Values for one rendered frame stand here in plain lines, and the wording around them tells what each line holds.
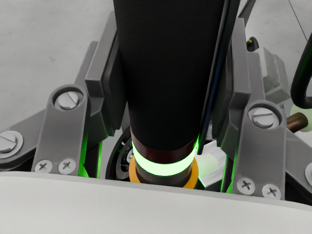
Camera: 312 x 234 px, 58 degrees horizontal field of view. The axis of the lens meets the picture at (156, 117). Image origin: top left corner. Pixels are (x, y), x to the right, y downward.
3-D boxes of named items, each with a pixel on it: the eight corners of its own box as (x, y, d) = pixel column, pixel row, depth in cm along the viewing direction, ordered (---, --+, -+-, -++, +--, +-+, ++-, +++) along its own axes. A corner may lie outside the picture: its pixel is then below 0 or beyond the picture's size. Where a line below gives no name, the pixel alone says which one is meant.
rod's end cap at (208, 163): (205, 159, 23) (209, 147, 21) (220, 180, 22) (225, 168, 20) (184, 170, 22) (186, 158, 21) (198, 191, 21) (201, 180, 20)
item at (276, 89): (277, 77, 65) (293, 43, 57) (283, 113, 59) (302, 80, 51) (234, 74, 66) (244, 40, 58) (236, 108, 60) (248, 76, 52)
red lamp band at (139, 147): (176, 100, 16) (177, 85, 15) (210, 146, 14) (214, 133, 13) (120, 123, 15) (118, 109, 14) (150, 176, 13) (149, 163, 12)
